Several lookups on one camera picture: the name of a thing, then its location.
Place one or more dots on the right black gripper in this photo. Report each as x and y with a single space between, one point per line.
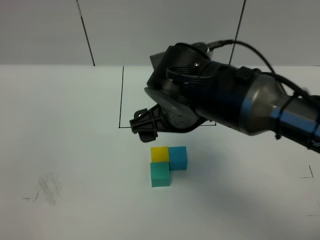
147 123

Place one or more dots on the yellow cube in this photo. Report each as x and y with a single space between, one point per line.
160 154

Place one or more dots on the blue cube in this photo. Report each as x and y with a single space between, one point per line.
178 158

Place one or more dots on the green cube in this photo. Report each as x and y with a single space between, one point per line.
160 174

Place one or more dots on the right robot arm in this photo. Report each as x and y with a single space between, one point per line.
189 89

